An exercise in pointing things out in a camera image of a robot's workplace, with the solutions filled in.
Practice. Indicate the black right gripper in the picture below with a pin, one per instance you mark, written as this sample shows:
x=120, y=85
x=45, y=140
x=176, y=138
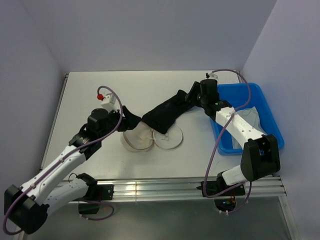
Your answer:
x=191, y=96

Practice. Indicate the pale green bra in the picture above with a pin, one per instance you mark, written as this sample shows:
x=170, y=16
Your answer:
x=251, y=116

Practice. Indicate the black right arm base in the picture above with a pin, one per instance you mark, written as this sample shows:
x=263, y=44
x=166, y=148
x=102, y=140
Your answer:
x=229, y=203

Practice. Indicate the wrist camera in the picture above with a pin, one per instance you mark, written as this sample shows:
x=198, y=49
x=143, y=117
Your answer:
x=107, y=101
x=211, y=75

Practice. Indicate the white mesh laundry bag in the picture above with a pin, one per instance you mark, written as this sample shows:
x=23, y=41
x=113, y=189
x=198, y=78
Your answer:
x=142, y=138

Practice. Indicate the black bra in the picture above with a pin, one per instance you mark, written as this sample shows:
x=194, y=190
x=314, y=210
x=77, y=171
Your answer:
x=163, y=116

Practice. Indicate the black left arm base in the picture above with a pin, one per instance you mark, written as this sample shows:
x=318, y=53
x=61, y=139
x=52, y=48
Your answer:
x=94, y=200

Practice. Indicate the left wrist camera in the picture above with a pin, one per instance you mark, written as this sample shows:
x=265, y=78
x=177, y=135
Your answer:
x=107, y=101

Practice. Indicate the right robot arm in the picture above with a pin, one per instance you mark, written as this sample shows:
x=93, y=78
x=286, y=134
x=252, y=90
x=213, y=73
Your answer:
x=260, y=152

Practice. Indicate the aluminium table edge rail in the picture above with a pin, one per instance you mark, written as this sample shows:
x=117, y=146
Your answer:
x=179, y=189

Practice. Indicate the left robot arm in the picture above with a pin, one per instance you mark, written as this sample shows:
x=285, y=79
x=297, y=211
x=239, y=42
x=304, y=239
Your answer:
x=29, y=205

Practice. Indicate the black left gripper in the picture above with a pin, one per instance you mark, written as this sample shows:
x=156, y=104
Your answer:
x=131, y=120

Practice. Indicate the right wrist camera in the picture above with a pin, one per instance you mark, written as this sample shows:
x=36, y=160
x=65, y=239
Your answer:
x=211, y=75

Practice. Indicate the blue plastic bin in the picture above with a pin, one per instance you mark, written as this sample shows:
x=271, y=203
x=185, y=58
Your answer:
x=237, y=95

